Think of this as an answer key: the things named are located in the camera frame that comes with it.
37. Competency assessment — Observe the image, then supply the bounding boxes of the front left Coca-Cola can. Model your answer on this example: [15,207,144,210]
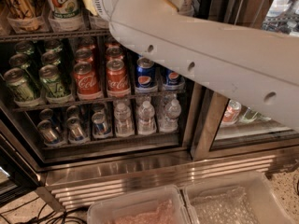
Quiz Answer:
[73,62,100,95]

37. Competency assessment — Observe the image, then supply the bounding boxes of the middle water bottle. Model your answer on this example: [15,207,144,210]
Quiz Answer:
[137,101,156,135]

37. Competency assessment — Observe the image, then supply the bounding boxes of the front left Pepsi can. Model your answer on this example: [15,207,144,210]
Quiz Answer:
[135,57,155,88]

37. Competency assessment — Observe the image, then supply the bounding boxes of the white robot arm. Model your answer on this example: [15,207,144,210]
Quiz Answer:
[92,0,299,130]

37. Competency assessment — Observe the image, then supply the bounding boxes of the front right Pepsi can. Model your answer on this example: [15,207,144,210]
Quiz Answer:
[164,68,180,85]

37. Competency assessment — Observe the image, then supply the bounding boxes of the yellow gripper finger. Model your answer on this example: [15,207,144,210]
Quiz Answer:
[82,0,98,16]

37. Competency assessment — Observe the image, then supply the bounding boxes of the left water bottle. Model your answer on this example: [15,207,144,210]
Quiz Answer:
[114,103,134,137]

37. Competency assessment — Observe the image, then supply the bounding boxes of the water bottle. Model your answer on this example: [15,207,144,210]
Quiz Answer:
[160,99,181,133]
[137,101,156,135]
[114,103,134,137]

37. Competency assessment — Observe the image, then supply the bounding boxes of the pepsi can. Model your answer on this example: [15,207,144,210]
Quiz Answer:
[164,68,180,85]
[135,57,155,88]

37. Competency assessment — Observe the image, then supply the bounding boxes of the front middle Red Bull can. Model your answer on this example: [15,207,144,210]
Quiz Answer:
[66,117,87,141]

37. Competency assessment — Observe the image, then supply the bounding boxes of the gold tall can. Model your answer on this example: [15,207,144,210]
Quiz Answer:
[5,0,45,32]

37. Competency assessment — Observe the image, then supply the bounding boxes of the coca-cola can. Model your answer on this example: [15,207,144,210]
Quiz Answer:
[106,59,129,91]
[73,62,100,95]

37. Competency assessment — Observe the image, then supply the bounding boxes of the green can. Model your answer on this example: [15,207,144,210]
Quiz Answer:
[39,64,70,98]
[4,68,40,102]

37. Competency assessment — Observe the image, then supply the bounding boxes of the right clear plastic bin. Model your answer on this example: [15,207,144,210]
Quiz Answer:
[183,172,295,224]

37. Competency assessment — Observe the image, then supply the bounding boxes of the steel fridge door frame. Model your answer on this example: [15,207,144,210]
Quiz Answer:
[191,0,299,160]

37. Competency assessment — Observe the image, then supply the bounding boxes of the front left Red Bull can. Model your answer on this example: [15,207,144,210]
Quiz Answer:
[37,120,61,145]

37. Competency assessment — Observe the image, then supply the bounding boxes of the front right green can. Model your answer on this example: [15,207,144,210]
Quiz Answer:
[39,64,70,98]

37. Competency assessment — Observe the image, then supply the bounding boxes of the black floor cables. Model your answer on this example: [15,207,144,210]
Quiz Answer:
[0,196,89,224]

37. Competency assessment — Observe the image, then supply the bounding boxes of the left clear plastic bin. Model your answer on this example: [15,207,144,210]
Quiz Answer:
[87,185,191,224]

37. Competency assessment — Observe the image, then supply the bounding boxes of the right water bottle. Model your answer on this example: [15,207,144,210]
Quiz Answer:
[160,99,181,133]

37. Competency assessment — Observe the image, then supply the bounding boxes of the clear plastic bin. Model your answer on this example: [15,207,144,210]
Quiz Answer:
[183,172,295,224]
[87,185,191,224]

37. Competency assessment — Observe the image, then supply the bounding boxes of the left white 7up can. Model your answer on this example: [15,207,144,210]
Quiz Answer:
[48,0,80,19]

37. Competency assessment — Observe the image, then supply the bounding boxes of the front right Coca-Cola can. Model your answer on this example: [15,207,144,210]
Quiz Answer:
[106,59,129,91]

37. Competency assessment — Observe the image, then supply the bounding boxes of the front left green can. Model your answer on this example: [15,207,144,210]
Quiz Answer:
[4,68,40,102]

